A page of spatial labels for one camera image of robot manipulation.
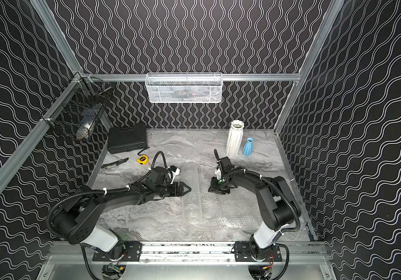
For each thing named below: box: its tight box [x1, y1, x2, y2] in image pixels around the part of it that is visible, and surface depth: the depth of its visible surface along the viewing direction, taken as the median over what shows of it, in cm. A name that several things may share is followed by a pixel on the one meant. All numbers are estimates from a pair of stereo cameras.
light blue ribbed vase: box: [242, 137, 255, 157], surface depth 103 cm
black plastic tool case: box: [107, 124, 148, 154], surface depth 109 cm
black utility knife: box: [100, 157, 130, 169], surface depth 104 cm
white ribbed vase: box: [225, 119, 245, 157], surface depth 97 cm
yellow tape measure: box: [136, 154, 149, 165], surface depth 105 cm
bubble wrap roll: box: [181, 162, 204, 227], surface depth 84 cm
